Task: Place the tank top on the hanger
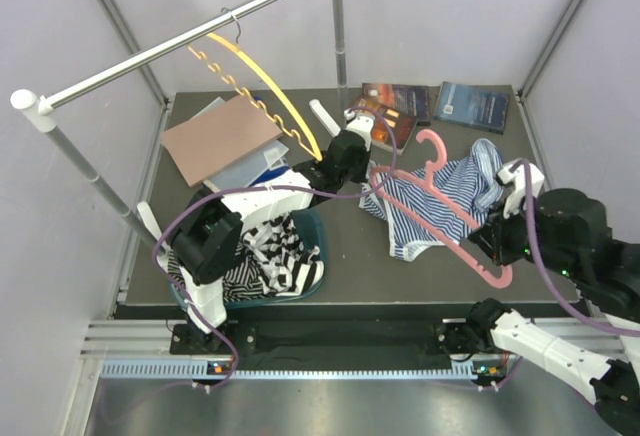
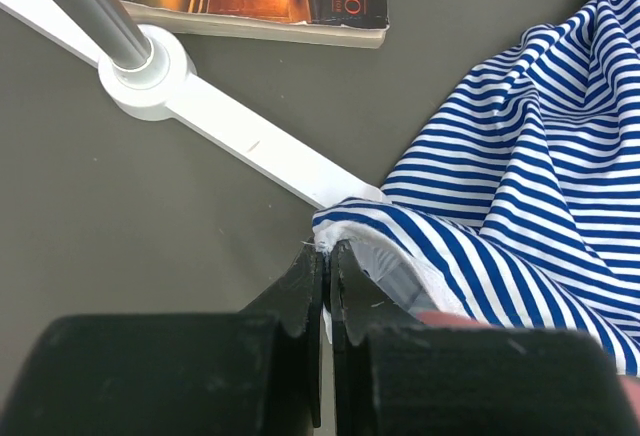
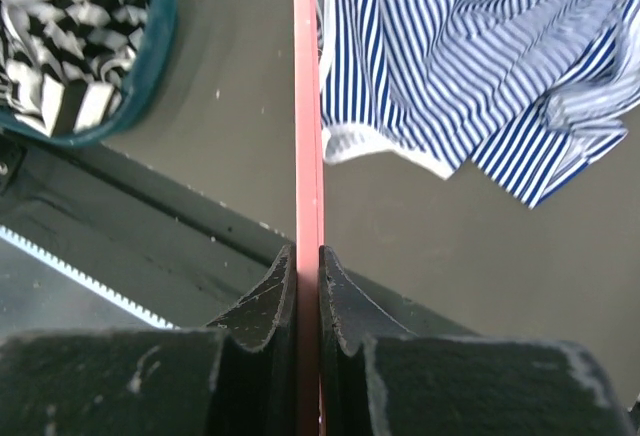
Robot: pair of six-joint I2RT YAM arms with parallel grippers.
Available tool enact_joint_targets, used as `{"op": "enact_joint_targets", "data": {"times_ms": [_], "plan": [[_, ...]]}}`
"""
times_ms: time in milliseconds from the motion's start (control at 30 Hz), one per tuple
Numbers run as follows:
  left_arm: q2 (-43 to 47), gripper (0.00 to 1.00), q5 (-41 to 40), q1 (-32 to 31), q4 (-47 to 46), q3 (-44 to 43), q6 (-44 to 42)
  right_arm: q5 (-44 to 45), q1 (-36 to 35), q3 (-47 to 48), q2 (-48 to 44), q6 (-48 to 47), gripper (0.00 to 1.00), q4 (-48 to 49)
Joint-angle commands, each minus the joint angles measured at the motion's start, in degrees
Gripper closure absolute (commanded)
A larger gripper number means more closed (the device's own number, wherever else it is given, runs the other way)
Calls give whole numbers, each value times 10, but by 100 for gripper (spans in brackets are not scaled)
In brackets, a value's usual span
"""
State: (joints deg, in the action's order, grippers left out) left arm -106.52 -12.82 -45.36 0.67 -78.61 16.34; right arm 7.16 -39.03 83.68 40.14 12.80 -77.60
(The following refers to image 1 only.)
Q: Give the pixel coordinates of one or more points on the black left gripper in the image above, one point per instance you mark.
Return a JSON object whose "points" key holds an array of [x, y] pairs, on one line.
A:
{"points": [[360, 176]]}

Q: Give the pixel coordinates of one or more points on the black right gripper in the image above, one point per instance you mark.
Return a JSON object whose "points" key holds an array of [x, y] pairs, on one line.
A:
{"points": [[489, 237]]}

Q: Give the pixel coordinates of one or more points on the blue white striped tank top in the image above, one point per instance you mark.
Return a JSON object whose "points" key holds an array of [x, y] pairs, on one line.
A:
{"points": [[469, 182]]}

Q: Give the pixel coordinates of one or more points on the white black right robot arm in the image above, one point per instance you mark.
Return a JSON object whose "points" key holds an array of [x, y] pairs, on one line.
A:
{"points": [[565, 234]]}

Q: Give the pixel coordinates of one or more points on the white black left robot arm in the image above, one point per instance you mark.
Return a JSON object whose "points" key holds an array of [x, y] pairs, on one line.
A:
{"points": [[205, 236]]}

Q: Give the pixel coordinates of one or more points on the orange cover paperback book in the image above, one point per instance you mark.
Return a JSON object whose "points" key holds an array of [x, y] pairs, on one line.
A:
{"points": [[401, 124]]}

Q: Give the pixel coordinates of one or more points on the teal plastic basket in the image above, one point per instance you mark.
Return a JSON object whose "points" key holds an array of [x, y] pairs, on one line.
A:
{"points": [[312, 232]]}

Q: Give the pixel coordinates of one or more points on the dark cover book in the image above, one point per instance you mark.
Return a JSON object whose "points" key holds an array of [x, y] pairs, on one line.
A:
{"points": [[413, 100]]}

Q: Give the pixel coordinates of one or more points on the wide-striped black white garment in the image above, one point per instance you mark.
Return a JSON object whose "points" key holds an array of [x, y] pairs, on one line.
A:
{"points": [[291, 268]]}

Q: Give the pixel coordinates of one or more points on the blue cover book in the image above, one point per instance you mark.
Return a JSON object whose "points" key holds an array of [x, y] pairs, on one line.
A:
{"points": [[472, 107]]}

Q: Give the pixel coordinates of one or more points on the metal rack right pole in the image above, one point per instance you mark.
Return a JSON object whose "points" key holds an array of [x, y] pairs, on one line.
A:
{"points": [[340, 52]]}

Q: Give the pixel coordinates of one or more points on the metal rack pole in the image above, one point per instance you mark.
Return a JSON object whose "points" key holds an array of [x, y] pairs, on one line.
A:
{"points": [[340, 52], [80, 162]]}

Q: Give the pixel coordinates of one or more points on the thin-striped black white garment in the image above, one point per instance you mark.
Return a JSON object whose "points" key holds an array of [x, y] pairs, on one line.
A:
{"points": [[241, 284]]}

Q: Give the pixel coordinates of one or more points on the white rack left foot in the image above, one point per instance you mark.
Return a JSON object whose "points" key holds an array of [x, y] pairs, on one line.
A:
{"points": [[148, 218]]}

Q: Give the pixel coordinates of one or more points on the metal rack left pole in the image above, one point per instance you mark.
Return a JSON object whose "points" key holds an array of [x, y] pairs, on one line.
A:
{"points": [[80, 162]]}

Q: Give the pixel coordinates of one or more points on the white rack top bar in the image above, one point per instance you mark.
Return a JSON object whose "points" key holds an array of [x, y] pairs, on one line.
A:
{"points": [[38, 108]]}

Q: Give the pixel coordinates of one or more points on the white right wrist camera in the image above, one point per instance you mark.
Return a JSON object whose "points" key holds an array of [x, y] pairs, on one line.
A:
{"points": [[513, 175]]}

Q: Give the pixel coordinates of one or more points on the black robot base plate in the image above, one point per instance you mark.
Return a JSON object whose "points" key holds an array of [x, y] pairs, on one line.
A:
{"points": [[429, 328]]}

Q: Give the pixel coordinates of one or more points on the right aluminium wall frame rail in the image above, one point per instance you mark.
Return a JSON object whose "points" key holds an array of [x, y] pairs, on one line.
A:
{"points": [[559, 30]]}

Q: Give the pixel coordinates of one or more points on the aluminium wall frame rail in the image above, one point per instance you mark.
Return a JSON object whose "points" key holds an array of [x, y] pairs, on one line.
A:
{"points": [[559, 30], [125, 35]]}

